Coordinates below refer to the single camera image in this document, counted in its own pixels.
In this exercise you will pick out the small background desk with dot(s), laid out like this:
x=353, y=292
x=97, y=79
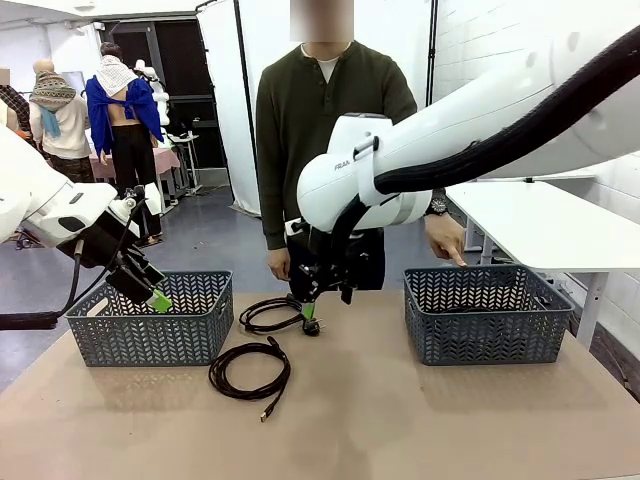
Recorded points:
x=200, y=122

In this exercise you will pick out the mannequin with patterned scarf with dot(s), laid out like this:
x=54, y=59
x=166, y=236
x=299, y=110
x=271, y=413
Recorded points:
x=55, y=90

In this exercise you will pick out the black curtain partition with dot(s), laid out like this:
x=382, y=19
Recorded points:
x=185, y=65

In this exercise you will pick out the background person in plaid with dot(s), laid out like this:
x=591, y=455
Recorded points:
x=12, y=105

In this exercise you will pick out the white backdrop panel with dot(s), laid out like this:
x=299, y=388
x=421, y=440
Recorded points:
x=225, y=100
x=272, y=30

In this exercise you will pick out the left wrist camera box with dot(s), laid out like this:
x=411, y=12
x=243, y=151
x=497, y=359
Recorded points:
x=152, y=200

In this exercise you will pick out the white desk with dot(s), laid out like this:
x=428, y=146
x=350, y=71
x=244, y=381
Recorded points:
x=575, y=176
x=550, y=235

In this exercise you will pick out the person's left hand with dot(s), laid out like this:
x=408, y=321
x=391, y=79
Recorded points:
x=445, y=235

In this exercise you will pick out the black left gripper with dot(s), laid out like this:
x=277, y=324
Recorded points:
x=107, y=240

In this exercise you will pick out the grey plastic lattice basket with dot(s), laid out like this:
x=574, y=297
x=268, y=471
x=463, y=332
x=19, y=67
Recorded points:
x=485, y=335
x=150, y=340

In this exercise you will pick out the person's right hand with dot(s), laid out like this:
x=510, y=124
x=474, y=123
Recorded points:
x=280, y=262

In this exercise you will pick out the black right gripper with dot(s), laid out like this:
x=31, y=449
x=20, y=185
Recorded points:
x=330, y=257

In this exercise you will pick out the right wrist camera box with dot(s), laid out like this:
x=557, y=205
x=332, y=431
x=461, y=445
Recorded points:
x=290, y=228

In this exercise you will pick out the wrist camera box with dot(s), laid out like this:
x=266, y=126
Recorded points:
x=290, y=228
x=152, y=200

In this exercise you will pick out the table with pink cloth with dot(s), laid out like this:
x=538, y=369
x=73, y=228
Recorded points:
x=167, y=160

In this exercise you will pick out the white humanoid figure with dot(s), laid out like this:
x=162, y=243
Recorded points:
x=157, y=90

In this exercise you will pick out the black wristwatch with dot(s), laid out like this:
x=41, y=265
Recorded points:
x=438, y=206

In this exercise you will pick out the mannequin with blue jacket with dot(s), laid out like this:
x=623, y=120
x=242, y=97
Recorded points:
x=100, y=110

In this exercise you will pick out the person in green sweater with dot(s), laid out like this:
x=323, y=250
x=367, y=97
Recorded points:
x=300, y=125

